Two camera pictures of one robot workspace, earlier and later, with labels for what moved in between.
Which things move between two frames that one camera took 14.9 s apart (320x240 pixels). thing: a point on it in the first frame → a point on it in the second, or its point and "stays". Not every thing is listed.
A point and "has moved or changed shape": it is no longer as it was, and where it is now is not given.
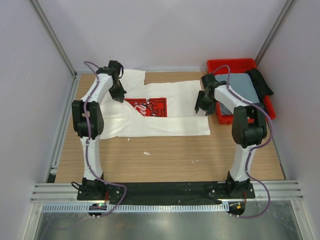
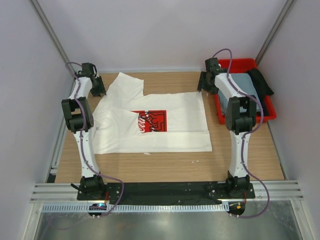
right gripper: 209,109 → 202,85
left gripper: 115,97 → 102,90
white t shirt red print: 162,109 has moved or changed shape
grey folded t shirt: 241,84 stays
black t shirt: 260,84 stays
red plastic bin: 236,66 stays
